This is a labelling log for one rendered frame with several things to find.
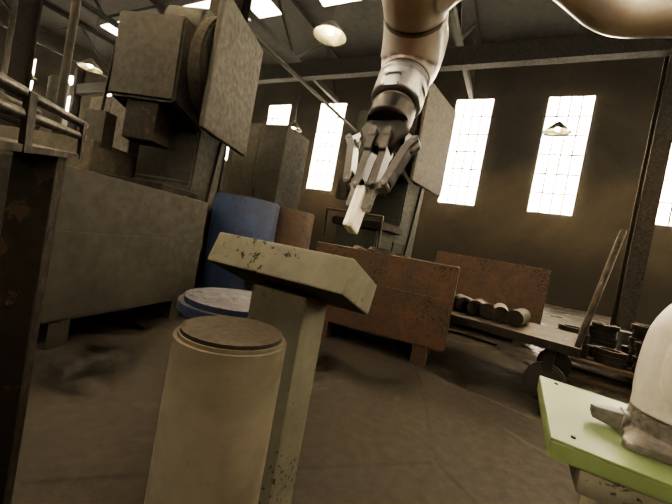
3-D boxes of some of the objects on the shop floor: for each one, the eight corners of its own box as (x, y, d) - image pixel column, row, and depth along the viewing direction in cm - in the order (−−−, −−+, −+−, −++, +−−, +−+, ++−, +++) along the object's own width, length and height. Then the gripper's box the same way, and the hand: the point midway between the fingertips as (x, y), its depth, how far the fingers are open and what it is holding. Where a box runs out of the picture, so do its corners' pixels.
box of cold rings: (527, 334, 388) (540, 269, 386) (536, 349, 313) (552, 269, 311) (435, 312, 430) (446, 253, 428) (423, 320, 355) (437, 249, 353)
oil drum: (278, 300, 323) (295, 207, 320) (232, 286, 350) (247, 200, 348) (311, 296, 376) (325, 216, 373) (268, 285, 403) (282, 210, 400)
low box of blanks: (446, 345, 268) (461, 262, 266) (440, 372, 200) (462, 261, 198) (336, 316, 300) (350, 242, 298) (299, 331, 232) (316, 235, 230)
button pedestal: (255, 747, 42) (345, 258, 41) (137, 619, 53) (204, 229, 52) (319, 628, 57) (388, 262, 55) (216, 546, 68) (270, 239, 66)
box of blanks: (16, 359, 126) (49, 151, 124) (-136, 310, 143) (-109, 127, 141) (191, 313, 226) (211, 198, 224) (89, 288, 244) (107, 180, 242)
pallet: (731, 403, 250) (744, 344, 249) (800, 449, 182) (818, 368, 180) (542, 350, 314) (551, 303, 313) (540, 369, 246) (552, 309, 244)
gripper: (353, 90, 58) (302, 212, 51) (430, 86, 52) (384, 224, 45) (366, 122, 64) (322, 234, 58) (436, 122, 58) (396, 247, 52)
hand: (357, 209), depth 52 cm, fingers closed
